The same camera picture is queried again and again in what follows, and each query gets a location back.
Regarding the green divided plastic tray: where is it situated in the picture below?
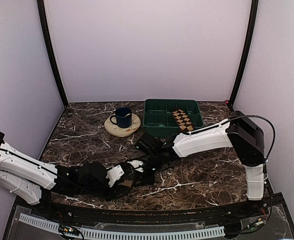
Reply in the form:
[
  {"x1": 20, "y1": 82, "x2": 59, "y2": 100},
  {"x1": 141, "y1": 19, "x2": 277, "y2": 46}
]
[{"x1": 143, "y1": 99, "x2": 204, "y2": 138}]

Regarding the brown argyle sock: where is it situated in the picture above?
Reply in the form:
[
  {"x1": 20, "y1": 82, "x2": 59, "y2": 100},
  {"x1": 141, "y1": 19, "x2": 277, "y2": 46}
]
[{"x1": 171, "y1": 107, "x2": 196, "y2": 133}]

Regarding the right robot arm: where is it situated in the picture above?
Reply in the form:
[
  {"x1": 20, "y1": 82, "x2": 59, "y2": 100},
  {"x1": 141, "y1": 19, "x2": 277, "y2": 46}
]
[{"x1": 134, "y1": 111, "x2": 270, "y2": 217}]

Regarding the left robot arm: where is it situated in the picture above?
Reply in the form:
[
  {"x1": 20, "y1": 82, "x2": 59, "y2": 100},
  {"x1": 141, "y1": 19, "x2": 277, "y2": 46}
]
[{"x1": 0, "y1": 132, "x2": 136, "y2": 218}]

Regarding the cream round coaster plate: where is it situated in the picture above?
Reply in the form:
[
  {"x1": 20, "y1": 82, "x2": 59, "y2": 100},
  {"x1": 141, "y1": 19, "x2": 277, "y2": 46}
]
[{"x1": 104, "y1": 113, "x2": 141, "y2": 138}]

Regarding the dark blue enamel mug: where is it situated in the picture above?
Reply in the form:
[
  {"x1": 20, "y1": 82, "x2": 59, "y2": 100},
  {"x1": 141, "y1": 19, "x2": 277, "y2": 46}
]
[{"x1": 109, "y1": 107, "x2": 132, "y2": 129}]

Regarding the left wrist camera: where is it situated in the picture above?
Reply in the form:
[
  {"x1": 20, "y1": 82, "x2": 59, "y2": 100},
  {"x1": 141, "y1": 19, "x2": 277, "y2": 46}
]
[{"x1": 106, "y1": 164, "x2": 124, "y2": 188}]

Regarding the white slotted cable duct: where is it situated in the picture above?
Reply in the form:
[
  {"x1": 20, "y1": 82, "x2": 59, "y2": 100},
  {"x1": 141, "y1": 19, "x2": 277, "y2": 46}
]
[{"x1": 18, "y1": 214, "x2": 225, "y2": 240}]

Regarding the black front rail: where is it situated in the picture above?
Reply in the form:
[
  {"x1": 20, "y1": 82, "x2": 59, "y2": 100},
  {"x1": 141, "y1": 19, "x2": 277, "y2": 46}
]
[{"x1": 31, "y1": 201, "x2": 270, "y2": 226}]

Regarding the right black frame post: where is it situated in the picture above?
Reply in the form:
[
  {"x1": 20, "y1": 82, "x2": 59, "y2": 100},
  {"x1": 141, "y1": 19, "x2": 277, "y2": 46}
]
[{"x1": 228, "y1": 0, "x2": 259, "y2": 110}]

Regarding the black frame post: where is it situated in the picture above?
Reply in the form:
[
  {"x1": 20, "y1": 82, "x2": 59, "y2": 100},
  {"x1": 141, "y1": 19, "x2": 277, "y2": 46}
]
[
  {"x1": 228, "y1": 0, "x2": 259, "y2": 110},
  {"x1": 36, "y1": 0, "x2": 69, "y2": 107}
]

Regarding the left black frame post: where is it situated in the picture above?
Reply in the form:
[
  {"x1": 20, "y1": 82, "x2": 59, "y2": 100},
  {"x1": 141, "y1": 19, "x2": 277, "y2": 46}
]
[{"x1": 36, "y1": 0, "x2": 69, "y2": 107}]

